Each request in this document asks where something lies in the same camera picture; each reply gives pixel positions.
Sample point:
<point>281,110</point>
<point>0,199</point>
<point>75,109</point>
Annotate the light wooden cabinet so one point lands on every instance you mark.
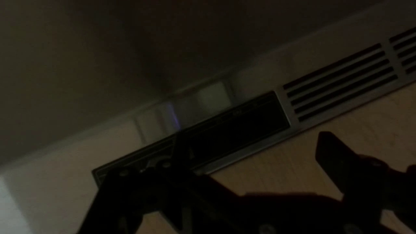
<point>292,159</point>

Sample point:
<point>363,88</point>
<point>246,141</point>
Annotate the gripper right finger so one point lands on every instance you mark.
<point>357,175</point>

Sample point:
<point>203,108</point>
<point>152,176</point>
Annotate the stainless range hood with vents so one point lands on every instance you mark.
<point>325,61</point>

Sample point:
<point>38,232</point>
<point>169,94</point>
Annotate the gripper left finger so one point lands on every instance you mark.
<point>130,198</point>

